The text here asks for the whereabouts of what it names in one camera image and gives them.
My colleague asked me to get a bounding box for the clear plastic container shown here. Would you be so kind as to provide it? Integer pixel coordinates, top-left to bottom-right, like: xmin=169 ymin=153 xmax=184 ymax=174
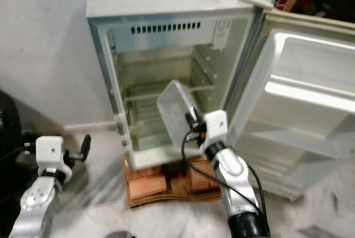
xmin=156 ymin=79 xmax=203 ymax=150

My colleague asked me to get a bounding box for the glass fridge shelf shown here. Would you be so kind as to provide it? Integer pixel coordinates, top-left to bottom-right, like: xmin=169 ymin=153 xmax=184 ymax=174
xmin=123 ymin=83 xmax=214 ymax=104

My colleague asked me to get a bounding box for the white fridge door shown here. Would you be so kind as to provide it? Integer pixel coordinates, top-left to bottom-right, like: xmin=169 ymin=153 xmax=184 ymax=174
xmin=222 ymin=8 xmax=355 ymax=202

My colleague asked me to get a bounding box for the beige fridge hinge cover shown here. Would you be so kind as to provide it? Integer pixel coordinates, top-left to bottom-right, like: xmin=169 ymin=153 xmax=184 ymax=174
xmin=237 ymin=0 xmax=275 ymax=10

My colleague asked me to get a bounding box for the black bulky bag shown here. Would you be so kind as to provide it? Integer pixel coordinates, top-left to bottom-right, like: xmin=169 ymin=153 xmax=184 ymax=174
xmin=0 ymin=91 xmax=28 ymax=216

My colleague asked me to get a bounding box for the red brick stack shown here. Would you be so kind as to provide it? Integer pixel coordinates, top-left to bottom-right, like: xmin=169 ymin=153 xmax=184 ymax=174
xmin=122 ymin=141 xmax=225 ymax=210

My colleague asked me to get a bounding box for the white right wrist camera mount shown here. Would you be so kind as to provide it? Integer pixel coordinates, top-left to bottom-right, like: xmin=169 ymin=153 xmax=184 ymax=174
xmin=202 ymin=109 xmax=229 ymax=145

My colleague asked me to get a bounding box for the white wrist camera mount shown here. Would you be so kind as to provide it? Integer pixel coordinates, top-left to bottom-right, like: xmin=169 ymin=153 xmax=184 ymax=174
xmin=35 ymin=135 xmax=65 ymax=173
xmin=202 ymin=109 xmax=229 ymax=145

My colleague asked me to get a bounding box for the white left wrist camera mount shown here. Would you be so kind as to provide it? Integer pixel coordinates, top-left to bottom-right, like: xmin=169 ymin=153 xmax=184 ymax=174
xmin=35 ymin=135 xmax=65 ymax=173

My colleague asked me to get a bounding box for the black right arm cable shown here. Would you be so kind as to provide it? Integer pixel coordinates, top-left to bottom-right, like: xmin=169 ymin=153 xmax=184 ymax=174
xmin=180 ymin=133 xmax=267 ymax=216

